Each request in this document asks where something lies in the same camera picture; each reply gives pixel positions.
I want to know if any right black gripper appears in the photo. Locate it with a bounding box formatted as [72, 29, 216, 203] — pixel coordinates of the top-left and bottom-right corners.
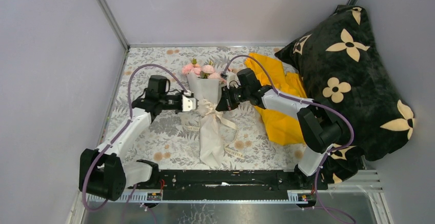
[215, 85, 250, 112]

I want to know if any cream printed ribbon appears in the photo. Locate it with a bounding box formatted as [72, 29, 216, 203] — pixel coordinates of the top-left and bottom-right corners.
[181, 99, 244, 167]

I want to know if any white wrapping paper sheet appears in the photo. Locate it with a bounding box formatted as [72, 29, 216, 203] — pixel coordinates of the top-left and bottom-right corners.
[187, 73, 238, 168]

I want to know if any pink fake flower stem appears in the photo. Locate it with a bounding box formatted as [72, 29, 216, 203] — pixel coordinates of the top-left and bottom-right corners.
[182, 58, 202, 76]
[200, 61, 221, 79]

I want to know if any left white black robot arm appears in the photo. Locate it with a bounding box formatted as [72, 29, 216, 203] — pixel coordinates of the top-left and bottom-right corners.
[78, 75, 196, 201]

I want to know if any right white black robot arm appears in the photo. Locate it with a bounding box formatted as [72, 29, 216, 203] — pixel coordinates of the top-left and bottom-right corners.
[216, 68, 344, 189]

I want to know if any floral tablecloth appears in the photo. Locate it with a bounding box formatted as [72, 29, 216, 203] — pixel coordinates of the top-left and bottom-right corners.
[106, 47, 305, 170]

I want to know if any yellow garment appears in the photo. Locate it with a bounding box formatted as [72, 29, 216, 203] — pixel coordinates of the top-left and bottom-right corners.
[245, 53, 307, 146]

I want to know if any black floral pillow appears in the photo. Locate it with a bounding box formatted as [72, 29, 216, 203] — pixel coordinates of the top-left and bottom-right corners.
[275, 5, 415, 184]

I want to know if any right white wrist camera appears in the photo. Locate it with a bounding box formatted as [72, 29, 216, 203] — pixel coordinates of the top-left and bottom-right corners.
[226, 71, 239, 88]

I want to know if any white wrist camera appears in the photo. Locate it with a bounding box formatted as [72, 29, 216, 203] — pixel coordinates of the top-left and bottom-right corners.
[182, 93, 197, 112]
[226, 71, 239, 88]

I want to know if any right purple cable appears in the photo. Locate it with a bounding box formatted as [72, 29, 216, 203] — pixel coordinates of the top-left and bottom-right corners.
[220, 54, 357, 224]

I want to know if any purple cable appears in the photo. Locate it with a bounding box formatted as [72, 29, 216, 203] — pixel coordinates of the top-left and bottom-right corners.
[81, 64, 191, 224]
[220, 54, 357, 224]

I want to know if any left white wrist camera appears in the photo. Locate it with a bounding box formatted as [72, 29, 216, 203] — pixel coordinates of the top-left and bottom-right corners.
[182, 93, 197, 112]

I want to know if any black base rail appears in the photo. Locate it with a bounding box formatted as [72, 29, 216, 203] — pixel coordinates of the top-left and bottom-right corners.
[136, 170, 328, 201]

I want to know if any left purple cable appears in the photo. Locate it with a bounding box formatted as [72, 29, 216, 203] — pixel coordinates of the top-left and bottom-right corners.
[81, 64, 191, 224]

